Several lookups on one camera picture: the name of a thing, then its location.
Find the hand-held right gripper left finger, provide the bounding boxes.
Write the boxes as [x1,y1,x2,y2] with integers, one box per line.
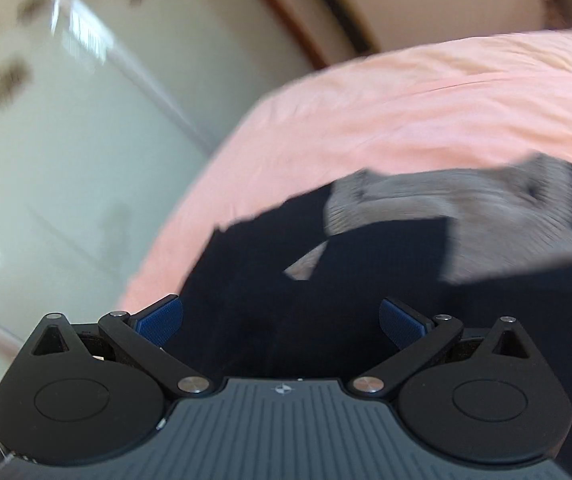
[18,294,213,401]

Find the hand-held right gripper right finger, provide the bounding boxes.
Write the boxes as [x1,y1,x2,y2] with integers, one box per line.
[347,297,552,401]

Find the dark navy garment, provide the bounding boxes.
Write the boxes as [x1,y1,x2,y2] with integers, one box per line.
[163,160,572,411]

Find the grey knit sweater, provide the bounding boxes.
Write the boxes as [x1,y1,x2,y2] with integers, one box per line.
[284,154,572,285]

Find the frosted glass wardrobe door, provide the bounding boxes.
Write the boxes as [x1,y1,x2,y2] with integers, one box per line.
[0,0,317,361]

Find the pink bed sheet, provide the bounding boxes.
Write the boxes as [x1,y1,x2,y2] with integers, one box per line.
[116,27,572,316]

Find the brown wooden door frame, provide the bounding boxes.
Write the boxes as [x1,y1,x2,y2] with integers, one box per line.
[231,0,329,70]

